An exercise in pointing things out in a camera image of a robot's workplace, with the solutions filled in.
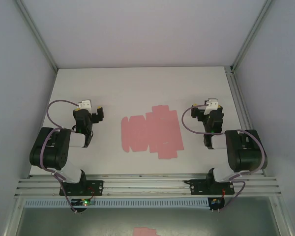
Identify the pink paper box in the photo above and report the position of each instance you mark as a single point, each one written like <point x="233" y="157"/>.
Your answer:
<point x="147" y="132"/>

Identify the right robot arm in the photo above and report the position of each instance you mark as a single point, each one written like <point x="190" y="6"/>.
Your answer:
<point x="245" y="152"/>

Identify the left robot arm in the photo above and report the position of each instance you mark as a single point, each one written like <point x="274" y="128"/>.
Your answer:
<point x="49" y="152"/>

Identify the pink paper sheet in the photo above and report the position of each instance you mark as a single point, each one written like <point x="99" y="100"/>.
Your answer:
<point x="145" y="232"/>

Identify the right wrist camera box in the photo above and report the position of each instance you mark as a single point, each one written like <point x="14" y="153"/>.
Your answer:
<point x="211" y="105"/>

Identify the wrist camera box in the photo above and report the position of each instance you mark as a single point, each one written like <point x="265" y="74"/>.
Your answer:
<point x="85" y="105"/>
<point x="211" y="105"/>

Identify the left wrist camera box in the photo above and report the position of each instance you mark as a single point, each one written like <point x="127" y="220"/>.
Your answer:
<point x="85" y="105"/>

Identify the aluminium side rail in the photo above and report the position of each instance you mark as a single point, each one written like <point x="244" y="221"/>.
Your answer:
<point x="238" y="98"/>

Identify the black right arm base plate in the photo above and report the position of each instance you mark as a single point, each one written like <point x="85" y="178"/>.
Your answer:
<point x="196" y="187"/>

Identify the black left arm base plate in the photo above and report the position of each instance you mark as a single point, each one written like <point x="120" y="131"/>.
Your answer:
<point x="96" y="188"/>

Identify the aluminium frame post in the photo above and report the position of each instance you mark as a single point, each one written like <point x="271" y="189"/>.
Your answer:
<point x="38" y="37"/>
<point x="252" y="37"/>

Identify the aluminium mounting rail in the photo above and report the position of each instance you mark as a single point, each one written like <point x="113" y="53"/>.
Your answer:
<point x="147" y="186"/>

